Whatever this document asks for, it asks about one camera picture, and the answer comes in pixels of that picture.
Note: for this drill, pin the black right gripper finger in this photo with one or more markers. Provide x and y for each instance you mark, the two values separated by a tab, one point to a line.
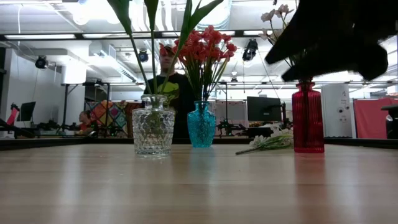
290	48
314	72

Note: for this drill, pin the clear glass vase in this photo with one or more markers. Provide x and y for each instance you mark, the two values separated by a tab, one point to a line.
152	130

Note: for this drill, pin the black background robot arm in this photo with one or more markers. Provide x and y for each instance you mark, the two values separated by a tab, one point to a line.
230	127

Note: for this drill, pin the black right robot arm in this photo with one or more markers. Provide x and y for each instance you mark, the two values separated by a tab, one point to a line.
379	15

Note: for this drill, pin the red ribbed glass vase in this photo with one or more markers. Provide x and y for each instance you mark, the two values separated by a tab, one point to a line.
308	118

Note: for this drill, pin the blue glass vase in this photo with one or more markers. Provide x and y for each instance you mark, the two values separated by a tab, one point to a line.
201	127

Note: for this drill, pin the black ceiling spotlight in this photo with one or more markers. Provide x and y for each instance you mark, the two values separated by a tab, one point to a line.
143	57
248	53
41	62

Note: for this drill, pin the white tower appliance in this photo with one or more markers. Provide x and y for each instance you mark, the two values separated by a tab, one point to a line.
337	112

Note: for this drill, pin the black computer monitor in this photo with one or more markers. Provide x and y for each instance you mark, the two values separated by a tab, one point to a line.
264	107
26	111

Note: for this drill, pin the red fabric partition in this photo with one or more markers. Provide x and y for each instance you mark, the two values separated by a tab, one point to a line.
370	118

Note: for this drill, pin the person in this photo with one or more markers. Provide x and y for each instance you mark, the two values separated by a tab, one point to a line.
84	119
182	105

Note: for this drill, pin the colourful patchwork tapestry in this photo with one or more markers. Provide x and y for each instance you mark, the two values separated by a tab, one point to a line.
109	113

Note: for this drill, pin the white LED light bar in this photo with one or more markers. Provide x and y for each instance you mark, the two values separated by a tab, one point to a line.
40	36

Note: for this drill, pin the silver ventilation duct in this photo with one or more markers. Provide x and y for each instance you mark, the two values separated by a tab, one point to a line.
225	15

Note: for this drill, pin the black metal rack frame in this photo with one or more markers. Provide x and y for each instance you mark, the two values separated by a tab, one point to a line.
81	84

